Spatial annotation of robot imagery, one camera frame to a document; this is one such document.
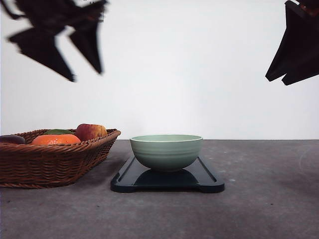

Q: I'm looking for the green avocado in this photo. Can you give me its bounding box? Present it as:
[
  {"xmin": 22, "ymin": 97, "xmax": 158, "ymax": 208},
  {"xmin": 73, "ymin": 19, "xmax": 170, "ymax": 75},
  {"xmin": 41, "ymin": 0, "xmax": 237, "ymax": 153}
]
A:
[{"xmin": 44, "ymin": 129, "xmax": 73, "ymax": 134}]

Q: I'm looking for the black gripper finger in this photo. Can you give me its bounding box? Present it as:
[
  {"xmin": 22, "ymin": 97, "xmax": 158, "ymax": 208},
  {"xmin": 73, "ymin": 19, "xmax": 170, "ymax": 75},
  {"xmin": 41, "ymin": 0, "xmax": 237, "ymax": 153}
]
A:
[
  {"xmin": 266, "ymin": 0, "xmax": 319, "ymax": 82},
  {"xmin": 282, "ymin": 58, "xmax": 319, "ymax": 86}
]

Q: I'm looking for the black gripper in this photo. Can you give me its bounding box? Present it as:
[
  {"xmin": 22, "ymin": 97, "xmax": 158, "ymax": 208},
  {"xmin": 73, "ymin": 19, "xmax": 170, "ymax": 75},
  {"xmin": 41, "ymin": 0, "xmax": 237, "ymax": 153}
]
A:
[{"xmin": 0, "ymin": 0, "xmax": 108, "ymax": 82}]

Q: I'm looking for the dark teal rectangular tray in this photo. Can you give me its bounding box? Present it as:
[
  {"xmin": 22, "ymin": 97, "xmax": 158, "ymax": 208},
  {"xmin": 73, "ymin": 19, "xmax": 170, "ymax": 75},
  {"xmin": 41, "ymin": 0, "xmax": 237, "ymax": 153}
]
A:
[{"xmin": 111, "ymin": 156, "xmax": 225, "ymax": 193}]

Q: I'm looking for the dark purple plum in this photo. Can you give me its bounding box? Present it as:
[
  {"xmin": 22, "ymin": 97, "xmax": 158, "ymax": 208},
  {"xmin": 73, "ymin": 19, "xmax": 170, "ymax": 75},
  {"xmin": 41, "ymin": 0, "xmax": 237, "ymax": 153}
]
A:
[{"xmin": 0, "ymin": 135, "xmax": 25, "ymax": 144}]

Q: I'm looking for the light green bowl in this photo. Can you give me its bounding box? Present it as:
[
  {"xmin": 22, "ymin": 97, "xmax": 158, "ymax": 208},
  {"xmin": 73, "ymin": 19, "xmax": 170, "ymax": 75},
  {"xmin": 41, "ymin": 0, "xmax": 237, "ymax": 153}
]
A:
[{"xmin": 130, "ymin": 134, "xmax": 203, "ymax": 172}]

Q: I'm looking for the red yellow apple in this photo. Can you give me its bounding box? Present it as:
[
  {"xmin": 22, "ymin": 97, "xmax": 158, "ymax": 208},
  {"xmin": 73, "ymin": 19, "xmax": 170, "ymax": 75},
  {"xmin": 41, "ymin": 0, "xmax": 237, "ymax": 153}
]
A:
[{"xmin": 75, "ymin": 123, "xmax": 108, "ymax": 140}]

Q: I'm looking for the brown wicker basket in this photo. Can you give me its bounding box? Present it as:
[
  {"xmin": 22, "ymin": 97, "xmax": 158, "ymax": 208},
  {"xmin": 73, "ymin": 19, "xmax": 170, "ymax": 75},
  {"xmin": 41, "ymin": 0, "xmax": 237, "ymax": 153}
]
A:
[{"xmin": 0, "ymin": 123, "xmax": 121, "ymax": 189}]

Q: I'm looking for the orange mandarin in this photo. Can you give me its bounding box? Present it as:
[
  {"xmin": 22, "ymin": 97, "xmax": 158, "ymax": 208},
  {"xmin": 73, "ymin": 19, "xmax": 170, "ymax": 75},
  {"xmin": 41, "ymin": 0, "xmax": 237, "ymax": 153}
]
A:
[{"xmin": 31, "ymin": 134, "xmax": 81, "ymax": 145}]

